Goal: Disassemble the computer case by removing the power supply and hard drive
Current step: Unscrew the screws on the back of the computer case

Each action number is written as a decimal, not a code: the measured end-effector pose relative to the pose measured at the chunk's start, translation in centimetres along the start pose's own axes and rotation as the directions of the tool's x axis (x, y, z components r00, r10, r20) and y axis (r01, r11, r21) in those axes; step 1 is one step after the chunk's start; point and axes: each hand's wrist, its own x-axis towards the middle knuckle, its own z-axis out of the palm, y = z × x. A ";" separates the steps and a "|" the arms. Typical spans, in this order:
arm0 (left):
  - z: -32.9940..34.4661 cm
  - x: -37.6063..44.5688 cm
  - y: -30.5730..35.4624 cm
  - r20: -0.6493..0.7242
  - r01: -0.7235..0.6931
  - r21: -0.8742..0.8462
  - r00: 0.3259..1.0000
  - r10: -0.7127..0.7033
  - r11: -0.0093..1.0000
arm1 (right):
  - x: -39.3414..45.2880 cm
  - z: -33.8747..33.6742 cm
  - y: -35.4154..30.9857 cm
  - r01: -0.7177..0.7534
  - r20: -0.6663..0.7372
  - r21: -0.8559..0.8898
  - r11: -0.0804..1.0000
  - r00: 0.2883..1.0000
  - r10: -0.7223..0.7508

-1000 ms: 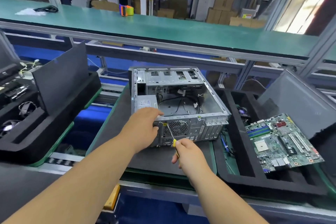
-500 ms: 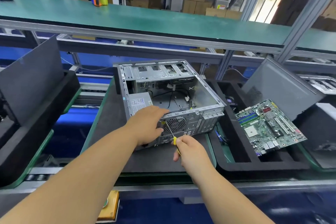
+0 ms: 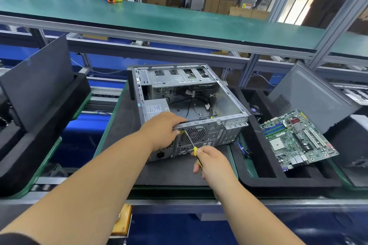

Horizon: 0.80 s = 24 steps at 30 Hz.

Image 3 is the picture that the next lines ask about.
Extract person's left forearm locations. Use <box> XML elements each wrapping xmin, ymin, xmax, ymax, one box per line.
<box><xmin>0</xmin><ymin>130</ymin><xmax>153</xmax><ymax>245</ymax></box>

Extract person's right forearm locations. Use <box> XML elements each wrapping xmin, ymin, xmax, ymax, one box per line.
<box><xmin>213</xmin><ymin>175</ymin><xmax>305</xmax><ymax>245</ymax></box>

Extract black foam pad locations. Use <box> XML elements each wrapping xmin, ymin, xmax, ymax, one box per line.
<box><xmin>93</xmin><ymin>81</ymin><xmax>237</xmax><ymax>188</ymax></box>

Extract black case side panel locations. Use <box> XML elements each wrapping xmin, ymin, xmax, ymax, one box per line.
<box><xmin>0</xmin><ymin>34</ymin><xmax>74</xmax><ymax>133</ymax></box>

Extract grey metal computer case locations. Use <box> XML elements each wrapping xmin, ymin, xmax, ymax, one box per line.
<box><xmin>127</xmin><ymin>63</ymin><xmax>250</xmax><ymax>163</ymax></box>

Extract aluminium frame post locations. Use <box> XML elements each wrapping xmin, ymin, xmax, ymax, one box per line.
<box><xmin>307</xmin><ymin>0</ymin><xmax>368</xmax><ymax>71</ymax></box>

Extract green computer motherboard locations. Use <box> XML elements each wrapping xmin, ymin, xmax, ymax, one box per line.
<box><xmin>259</xmin><ymin>109</ymin><xmax>340</xmax><ymax>172</ymax></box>

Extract person's left hand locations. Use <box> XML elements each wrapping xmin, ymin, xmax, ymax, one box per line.
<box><xmin>139</xmin><ymin>112</ymin><xmax>187</xmax><ymax>153</ymax></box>

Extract grey power supply unit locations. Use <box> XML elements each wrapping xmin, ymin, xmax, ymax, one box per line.
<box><xmin>141</xmin><ymin>98</ymin><xmax>171</xmax><ymax>123</ymax></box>

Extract person's right hand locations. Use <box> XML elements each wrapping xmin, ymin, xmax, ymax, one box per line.
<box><xmin>190</xmin><ymin>146</ymin><xmax>237</xmax><ymax>188</ymax></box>

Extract grey case side panel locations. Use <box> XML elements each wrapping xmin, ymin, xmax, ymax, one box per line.
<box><xmin>267</xmin><ymin>62</ymin><xmax>363</xmax><ymax>135</ymax></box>

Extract yellow control box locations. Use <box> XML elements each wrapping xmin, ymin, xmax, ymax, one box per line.
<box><xmin>111</xmin><ymin>203</ymin><xmax>133</xmax><ymax>237</ymax></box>

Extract yellow black handled screwdriver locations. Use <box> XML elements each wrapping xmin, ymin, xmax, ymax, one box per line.
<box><xmin>184</xmin><ymin>130</ymin><xmax>203</xmax><ymax>170</ymax></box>

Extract black internal cables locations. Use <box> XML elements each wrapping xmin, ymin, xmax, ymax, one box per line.
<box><xmin>184</xmin><ymin>88</ymin><xmax>219</xmax><ymax>120</ymax></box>

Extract green conveyor belt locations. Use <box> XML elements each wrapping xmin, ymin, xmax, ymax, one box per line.
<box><xmin>0</xmin><ymin>0</ymin><xmax>368</xmax><ymax>59</ymax></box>

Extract black foam tray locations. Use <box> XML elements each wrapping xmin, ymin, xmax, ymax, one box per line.
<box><xmin>230</xmin><ymin>87</ymin><xmax>368</xmax><ymax>188</ymax></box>
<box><xmin>0</xmin><ymin>73</ymin><xmax>92</xmax><ymax>198</ymax></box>

